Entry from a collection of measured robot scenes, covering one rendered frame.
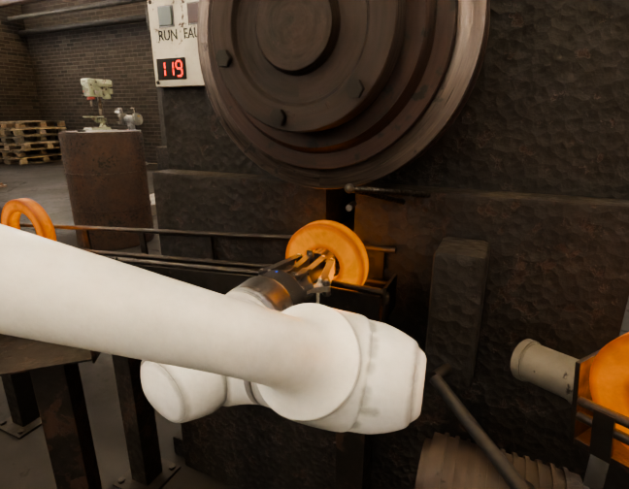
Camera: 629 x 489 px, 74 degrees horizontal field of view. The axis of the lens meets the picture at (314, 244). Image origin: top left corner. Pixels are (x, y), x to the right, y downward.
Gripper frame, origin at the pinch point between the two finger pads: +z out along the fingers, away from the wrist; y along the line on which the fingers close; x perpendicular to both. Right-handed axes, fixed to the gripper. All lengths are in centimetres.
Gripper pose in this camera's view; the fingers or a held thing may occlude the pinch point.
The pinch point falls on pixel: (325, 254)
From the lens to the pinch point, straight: 76.7
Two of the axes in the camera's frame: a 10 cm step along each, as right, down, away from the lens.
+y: 9.1, 1.2, -4.0
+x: -0.2, -9.4, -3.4
